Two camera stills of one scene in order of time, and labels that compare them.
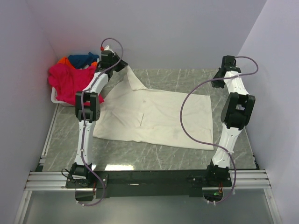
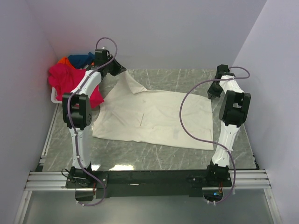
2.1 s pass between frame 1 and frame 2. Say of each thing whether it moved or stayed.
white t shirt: stayed
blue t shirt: stayed
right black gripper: moved
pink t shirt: stayed
